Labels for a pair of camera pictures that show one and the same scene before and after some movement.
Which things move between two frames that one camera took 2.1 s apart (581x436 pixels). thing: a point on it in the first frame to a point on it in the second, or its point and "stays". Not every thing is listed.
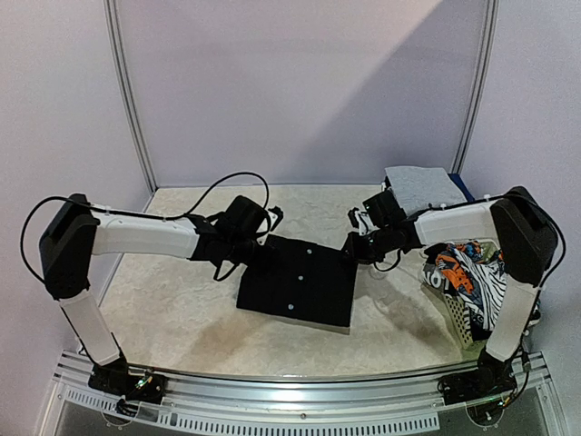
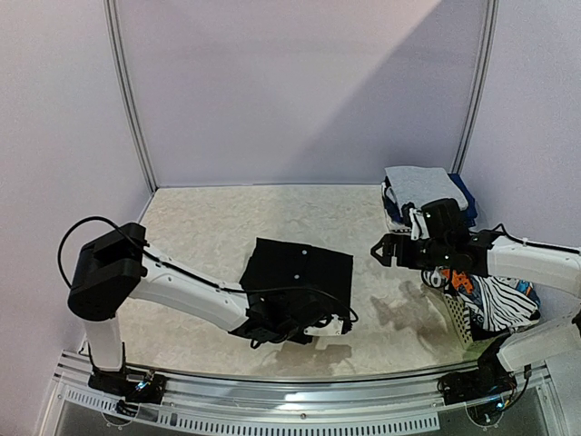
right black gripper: x=356 y=247 to x=398 y=250
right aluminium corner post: x=492 y=27 stays
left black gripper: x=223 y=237 to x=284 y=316
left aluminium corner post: x=126 y=93 stays
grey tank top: x=418 y=187 stays
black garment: x=300 y=279 stays
